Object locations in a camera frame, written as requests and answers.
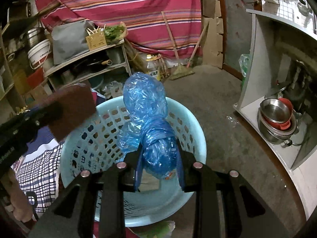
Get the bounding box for blue plastic bag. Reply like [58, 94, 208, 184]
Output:
[117, 73, 178, 179]

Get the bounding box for brown cardboard piece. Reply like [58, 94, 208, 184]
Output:
[41, 85, 96, 142]

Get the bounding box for white kitchen cabinet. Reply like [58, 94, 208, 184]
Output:
[234, 10, 316, 217]

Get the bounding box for left hand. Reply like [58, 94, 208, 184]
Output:
[1, 168, 33, 222]

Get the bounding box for light blue plastic basket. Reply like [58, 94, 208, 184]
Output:
[60, 97, 207, 227]

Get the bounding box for blue red table cloth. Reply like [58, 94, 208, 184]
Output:
[13, 89, 106, 214]

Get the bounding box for white plastic bucket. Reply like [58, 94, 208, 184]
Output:
[27, 39, 53, 70]

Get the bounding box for straw broom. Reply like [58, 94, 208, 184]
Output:
[161, 11, 195, 81]

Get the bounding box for black frying pan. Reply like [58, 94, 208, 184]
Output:
[74, 59, 113, 73]

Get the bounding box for steel pot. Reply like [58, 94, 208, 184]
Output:
[24, 27, 46, 49]

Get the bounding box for yellow oil bottle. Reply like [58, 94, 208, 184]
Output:
[146, 54, 161, 81]

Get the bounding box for stacked steel bowls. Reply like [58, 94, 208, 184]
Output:
[257, 98, 298, 147]

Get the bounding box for grey fabric bag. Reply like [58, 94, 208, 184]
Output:
[51, 20, 95, 64]

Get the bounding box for grey metal shelf rack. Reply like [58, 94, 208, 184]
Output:
[44, 39, 132, 91]

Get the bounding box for green plastic bag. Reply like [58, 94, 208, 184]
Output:
[239, 54, 250, 87]

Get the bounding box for bamboo chopstick holder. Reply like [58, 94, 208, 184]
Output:
[86, 26, 107, 51]

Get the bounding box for green leafy vegetables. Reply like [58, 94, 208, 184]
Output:
[103, 22, 128, 45]

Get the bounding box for red striped hanging cloth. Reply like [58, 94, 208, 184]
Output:
[35, 0, 201, 59]

